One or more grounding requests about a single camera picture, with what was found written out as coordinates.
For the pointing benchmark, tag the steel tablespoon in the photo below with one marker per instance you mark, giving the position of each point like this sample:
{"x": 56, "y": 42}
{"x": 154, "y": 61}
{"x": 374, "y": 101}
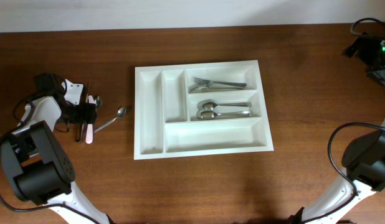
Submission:
{"x": 211, "y": 104}
{"x": 210, "y": 115}

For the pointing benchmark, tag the steel kitchen tongs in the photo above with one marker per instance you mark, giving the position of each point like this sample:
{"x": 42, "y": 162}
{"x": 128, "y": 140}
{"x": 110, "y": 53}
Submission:
{"x": 80, "y": 127}

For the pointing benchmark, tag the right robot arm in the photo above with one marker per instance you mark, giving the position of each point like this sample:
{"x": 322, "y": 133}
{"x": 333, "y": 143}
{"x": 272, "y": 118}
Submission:
{"x": 363, "y": 163}

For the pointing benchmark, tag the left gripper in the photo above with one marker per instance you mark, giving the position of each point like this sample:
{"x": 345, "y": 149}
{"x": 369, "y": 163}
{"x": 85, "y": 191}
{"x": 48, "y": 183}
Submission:
{"x": 85, "y": 116}

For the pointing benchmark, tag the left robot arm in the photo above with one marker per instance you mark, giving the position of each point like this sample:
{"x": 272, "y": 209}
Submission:
{"x": 36, "y": 166}

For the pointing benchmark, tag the teaspoon with textured handle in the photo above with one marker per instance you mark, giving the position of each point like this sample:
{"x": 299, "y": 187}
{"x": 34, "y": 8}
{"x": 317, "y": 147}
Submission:
{"x": 120, "y": 113}

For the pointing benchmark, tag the pink plastic knife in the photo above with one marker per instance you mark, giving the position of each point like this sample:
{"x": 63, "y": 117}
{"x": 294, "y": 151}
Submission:
{"x": 89, "y": 131}

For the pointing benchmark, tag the steel fork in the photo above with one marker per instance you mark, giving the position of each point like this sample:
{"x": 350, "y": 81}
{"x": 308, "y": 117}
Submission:
{"x": 196, "y": 88}
{"x": 210, "y": 82}

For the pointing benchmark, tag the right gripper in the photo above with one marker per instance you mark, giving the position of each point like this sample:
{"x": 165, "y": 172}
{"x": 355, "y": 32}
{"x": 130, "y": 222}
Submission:
{"x": 370, "y": 43}

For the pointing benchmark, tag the small teaspoon under knife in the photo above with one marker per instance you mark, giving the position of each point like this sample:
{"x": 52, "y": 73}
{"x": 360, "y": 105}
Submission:
{"x": 98, "y": 102}

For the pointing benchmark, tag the white plastic cutlery tray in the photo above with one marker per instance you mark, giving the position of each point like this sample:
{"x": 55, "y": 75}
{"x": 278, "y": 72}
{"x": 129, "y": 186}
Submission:
{"x": 165, "y": 112}

